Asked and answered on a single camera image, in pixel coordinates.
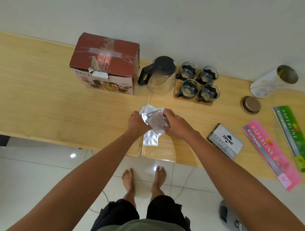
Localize person's left hand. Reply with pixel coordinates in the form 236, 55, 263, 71
127, 110, 153, 138

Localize person's right hand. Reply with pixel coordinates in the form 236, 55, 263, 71
163, 108, 199, 142

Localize pile of silver foil packets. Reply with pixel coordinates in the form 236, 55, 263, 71
139, 104, 171, 147

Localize wooden coaster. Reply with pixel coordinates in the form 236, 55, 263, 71
196, 68, 219, 85
173, 81, 196, 102
193, 95, 214, 106
175, 65, 198, 81

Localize glass cup black holder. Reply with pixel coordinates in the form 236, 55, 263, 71
176, 61, 199, 81
196, 66, 219, 85
176, 79, 200, 99
198, 82, 221, 103

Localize glass teapot black lid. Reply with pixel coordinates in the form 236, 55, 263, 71
138, 56, 177, 95

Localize gold round jar lid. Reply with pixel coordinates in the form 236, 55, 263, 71
241, 96, 262, 115

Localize red cardboard box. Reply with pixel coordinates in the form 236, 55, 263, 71
69, 32, 140, 96

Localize white cylindrical jar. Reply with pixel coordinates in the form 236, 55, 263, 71
249, 64, 299, 99

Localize person's left forearm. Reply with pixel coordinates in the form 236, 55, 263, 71
7, 131, 143, 231

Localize person's right forearm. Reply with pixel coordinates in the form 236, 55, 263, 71
186, 132, 305, 231

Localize grey stamp pad box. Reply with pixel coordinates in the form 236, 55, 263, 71
207, 123, 244, 160

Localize person's right leg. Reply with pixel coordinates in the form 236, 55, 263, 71
150, 166, 167, 203

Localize person's leg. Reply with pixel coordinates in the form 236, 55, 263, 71
150, 166, 167, 203
121, 168, 137, 209

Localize person's left leg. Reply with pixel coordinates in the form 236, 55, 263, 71
121, 168, 137, 209

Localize person's black shorts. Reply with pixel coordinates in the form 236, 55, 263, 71
90, 195, 191, 231

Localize person's grey-green shirt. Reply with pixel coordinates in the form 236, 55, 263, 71
98, 219, 185, 231

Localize pink receipt book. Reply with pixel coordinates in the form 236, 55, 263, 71
241, 119, 302, 192

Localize green receipt book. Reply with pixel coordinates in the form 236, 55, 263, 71
272, 106, 305, 173

